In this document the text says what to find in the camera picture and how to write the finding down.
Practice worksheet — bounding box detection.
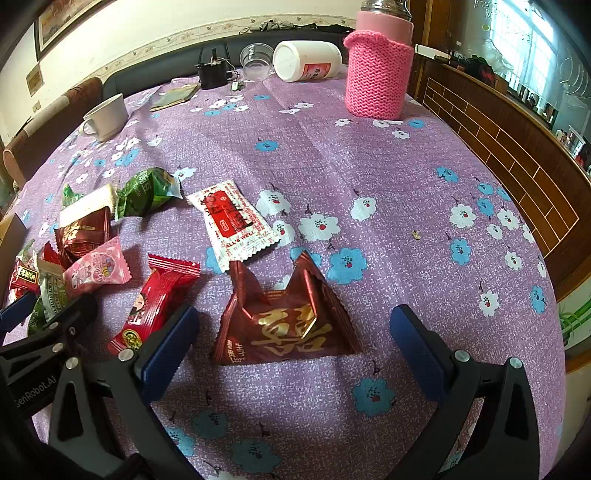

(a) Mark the green peas snack bag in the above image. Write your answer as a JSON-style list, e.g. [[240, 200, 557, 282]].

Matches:
[[27, 260, 69, 335]]

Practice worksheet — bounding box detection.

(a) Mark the red black candy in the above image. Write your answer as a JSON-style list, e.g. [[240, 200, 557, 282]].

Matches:
[[9, 259, 39, 294]]

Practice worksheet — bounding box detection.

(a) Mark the pink cartoon snack pack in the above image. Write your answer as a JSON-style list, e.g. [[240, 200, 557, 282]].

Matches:
[[63, 236, 131, 299]]

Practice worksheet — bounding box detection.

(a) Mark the red character candy bar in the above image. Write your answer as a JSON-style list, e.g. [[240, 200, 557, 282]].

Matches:
[[107, 254, 200, 355]]

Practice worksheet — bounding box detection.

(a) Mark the white red sachet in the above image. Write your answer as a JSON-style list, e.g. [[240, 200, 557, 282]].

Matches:
[[186, 180, 280, 272]]

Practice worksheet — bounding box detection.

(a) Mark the dark red foil snack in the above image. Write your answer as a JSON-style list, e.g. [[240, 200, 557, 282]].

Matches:
[[211, 252, 362, 365]]

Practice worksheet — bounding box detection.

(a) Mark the small red candy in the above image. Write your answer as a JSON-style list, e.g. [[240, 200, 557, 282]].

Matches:
[[41, 242, 67, 270]]

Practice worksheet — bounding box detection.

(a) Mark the dark red gold snack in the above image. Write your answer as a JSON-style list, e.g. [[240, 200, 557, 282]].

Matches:
[[55, 206, 111, 267]]

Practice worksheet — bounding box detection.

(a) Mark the cardboard box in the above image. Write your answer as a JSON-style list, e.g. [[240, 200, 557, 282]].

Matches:
[[0, 213, 27, 302]]

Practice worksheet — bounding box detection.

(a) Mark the small green candy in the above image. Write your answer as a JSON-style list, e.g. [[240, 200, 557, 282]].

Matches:
[[62, 184, 83, 207]]

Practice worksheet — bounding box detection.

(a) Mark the clear biscuit pack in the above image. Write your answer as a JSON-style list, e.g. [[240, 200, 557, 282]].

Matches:
[[58, 183, 117, 228]]

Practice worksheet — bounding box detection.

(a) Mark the green pyramid snack bag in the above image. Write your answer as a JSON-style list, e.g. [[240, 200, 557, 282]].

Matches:
[[114, 167, 182, 220]]

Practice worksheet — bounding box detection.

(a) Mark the brown armchair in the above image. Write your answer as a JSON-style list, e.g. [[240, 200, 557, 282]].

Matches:
[[2, 77, 103, 189]]

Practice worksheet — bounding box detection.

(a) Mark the white ceramic mug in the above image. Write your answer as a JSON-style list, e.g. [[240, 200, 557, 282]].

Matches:
[[79, 93, 128, 142]]

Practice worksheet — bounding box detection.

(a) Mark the purple floral tablecloth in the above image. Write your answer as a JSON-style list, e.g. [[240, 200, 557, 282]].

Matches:
[[12, 77, 565, 479]]

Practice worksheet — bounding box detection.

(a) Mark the small green notebook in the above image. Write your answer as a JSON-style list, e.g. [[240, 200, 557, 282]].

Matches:
[[150, 83, 200, 112]]

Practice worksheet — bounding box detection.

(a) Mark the black sofa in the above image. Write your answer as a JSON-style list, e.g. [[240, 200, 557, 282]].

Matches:
[[102, 25, 353, 100]]

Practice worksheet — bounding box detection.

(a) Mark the small black device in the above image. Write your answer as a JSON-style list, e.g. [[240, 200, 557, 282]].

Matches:
[[197, 48, 228, 90]]

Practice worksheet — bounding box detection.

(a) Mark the wooden sideboard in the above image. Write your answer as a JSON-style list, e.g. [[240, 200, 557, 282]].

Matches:
[[409, 55, 590, 300]]

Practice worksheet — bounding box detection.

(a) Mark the pink knitted sleeve bottle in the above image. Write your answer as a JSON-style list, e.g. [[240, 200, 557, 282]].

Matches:
[[344, 1, 414, 120]]

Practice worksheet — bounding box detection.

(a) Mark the window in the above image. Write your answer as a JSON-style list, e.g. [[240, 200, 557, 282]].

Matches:
[[489, 1, 590, 101]]

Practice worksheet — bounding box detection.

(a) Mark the framed wall picture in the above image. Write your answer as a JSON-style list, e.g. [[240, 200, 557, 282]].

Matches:
[[34, 0, 113, 61]]

